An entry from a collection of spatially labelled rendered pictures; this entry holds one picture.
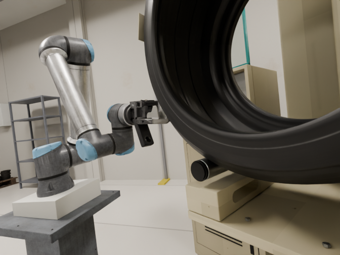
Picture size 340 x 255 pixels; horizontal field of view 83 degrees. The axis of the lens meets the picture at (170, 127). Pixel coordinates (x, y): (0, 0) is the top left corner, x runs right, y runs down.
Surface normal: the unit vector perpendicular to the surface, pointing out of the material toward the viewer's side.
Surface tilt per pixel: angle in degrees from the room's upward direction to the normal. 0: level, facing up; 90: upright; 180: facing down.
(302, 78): 90
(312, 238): 0
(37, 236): 90
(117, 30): 90
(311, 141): 100
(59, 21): 90
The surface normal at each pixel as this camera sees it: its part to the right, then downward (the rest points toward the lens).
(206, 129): -0.77, 0.27
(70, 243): 0.94, -0.10
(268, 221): -0.11, -0.99
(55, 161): 0.72, -0.10
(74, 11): -0.33, 0.06
